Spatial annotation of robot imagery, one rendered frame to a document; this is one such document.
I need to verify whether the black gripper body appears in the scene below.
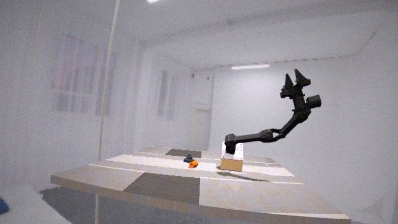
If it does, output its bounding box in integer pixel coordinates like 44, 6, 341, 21
282, 79, 311, 101

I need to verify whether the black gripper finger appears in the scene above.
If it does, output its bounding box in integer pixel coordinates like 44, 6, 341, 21
294, 69, 308, 82
283, 74, 293, 87

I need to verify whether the black shaft on round pedestal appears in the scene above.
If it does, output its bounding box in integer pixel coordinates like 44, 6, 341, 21
183, 154, 195, 163

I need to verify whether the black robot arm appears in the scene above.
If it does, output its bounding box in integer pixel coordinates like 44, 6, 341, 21
225, 89, 321, 155

